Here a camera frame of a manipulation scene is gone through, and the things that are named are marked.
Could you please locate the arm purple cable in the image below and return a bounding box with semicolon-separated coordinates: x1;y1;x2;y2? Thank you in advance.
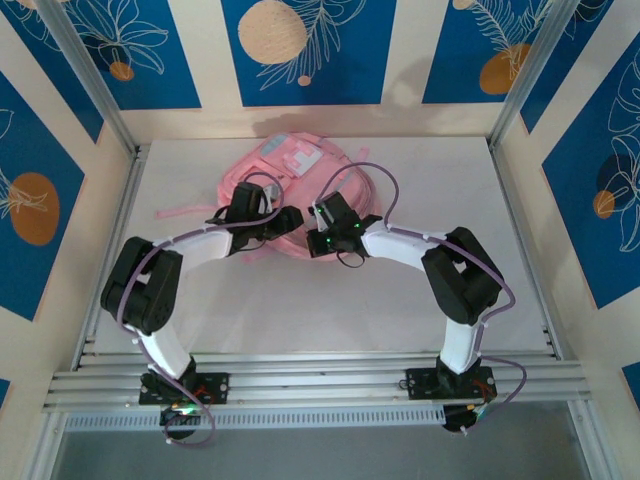
119;172;286;449
317;162;529;431

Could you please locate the aluminium corner post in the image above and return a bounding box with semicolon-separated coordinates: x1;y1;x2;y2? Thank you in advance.
37;0;140;157
488;0;574;151

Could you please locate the pink backpack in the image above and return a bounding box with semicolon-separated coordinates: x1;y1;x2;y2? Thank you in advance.
152;132;386;265

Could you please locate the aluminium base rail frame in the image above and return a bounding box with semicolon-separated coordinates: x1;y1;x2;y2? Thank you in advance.
42;349;594;414

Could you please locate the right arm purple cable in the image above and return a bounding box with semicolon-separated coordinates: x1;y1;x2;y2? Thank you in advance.
317;162;529;431

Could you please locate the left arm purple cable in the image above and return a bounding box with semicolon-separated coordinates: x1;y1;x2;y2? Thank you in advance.
119;172;286;449

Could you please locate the aluminium table side rail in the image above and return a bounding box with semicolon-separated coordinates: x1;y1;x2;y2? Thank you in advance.
487;139;564;361
74;144;149;371

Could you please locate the grey slotted cable duct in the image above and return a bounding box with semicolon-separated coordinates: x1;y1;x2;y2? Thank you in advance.
64;404;446;434

